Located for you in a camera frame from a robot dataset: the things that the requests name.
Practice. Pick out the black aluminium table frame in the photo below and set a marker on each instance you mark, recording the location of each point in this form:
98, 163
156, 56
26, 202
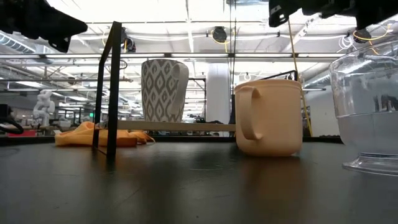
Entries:
186, 139

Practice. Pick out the flat red object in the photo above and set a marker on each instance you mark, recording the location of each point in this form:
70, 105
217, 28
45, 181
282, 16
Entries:
21, 133

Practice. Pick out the clear glass footed cup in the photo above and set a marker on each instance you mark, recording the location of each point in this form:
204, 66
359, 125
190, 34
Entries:
367, 130

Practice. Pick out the white grey patterned mug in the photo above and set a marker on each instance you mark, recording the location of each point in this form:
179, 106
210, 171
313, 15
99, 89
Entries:
158, 93

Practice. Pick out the orange cloth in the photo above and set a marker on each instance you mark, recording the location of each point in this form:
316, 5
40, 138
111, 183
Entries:
77, 137

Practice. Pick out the wooden shelf with black frame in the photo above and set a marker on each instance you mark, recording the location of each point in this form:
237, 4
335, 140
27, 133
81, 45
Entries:
113, 93

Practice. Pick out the peach mug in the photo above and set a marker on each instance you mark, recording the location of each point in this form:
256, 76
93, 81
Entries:
273, 124

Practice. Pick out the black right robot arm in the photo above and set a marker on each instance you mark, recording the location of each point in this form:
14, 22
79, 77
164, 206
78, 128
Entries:
379, 12

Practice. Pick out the white robot figure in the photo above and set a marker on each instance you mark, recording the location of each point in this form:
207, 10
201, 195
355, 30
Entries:
43, 105

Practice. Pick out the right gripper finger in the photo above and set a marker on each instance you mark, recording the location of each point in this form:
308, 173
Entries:
284, 11

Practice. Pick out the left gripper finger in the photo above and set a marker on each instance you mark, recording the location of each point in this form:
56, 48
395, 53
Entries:
65, 31

